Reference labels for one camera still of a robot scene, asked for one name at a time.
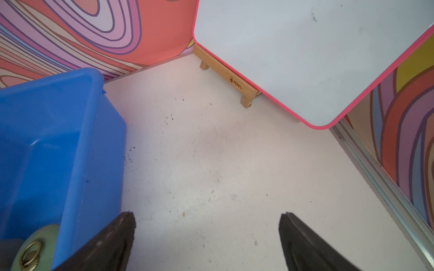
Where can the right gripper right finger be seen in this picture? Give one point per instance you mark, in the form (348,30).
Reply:
(304,250)

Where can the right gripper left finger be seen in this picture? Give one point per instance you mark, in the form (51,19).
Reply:
(109,250)

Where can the blue plastic basket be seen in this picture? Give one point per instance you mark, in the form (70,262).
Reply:
(62,159)

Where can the green tea canister front-right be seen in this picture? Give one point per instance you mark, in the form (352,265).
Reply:
(37,252)

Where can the wooden easel stand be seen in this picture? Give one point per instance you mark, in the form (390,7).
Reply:
(247,91)

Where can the white board pink frame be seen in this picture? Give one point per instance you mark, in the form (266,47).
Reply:
(316,59)

